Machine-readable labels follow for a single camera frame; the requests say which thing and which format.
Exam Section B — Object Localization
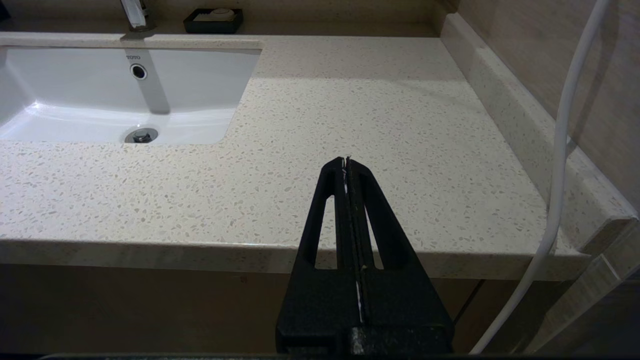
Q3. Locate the white cable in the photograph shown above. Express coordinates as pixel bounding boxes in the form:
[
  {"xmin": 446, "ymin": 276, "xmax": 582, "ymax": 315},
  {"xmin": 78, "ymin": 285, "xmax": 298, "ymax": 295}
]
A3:
[{"xmin": 470, "ymin": 0, "xmax": 613, "ymax": 355}]

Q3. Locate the chrome sink drain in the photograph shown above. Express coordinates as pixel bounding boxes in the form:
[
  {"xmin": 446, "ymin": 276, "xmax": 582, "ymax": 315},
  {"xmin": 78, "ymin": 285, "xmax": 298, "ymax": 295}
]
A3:
[{"xmin": 123, "ymin": 127, "xmax": 159, "ymax": 145}]

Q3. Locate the black soap dish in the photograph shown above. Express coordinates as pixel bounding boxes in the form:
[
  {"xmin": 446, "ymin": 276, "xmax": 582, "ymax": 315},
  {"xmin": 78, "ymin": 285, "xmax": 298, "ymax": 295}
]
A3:
[{"xmin": 183, "ymin": 8, "xmax": 244, "ymax": 35}]

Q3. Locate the white ceramic sink basin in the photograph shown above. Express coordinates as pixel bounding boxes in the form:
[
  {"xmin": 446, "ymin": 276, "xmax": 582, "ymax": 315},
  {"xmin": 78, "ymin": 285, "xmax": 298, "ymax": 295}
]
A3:
[{"xmin": 0, "ymin": 46, "xmax": 262, "ymax": 147}]

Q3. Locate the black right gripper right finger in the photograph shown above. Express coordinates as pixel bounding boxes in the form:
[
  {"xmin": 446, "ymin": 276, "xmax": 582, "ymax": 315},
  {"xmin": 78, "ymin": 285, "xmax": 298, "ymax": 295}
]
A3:
[{"xmin": 346, "ymin": 156, "xmax": 455, "ymax": 356}]

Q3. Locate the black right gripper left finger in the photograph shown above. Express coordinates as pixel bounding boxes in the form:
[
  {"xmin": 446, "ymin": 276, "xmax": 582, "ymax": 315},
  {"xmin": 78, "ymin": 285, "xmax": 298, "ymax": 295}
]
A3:
[{"xmin": 276, "ymin": 156, "xmax": 362, "ymax": 356}]

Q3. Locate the brown vanity cabinet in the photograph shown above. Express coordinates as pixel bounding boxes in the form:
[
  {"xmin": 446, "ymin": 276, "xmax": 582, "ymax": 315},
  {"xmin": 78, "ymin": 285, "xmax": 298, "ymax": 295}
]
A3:
[{"xmin": 0, "ymin": 262, "xmax": 576, "ymax": 357}]

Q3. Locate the chrome faucet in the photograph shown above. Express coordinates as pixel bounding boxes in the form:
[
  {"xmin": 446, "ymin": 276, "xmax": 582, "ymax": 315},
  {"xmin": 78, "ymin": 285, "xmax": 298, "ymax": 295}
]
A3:
[{"xmin": 119, "ymin": 0, "xmax": 156, "ymax": 33}]

